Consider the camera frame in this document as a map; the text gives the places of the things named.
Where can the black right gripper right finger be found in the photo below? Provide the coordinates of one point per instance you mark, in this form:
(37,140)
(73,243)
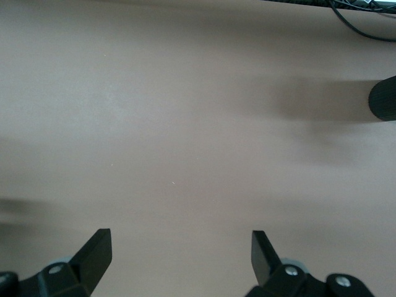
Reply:
(263,258)

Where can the black ribbed cylinder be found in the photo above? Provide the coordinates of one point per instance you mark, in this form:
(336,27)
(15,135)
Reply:
(383,99)

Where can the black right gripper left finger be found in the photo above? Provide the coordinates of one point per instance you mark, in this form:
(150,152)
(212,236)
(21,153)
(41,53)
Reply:
(91,261)

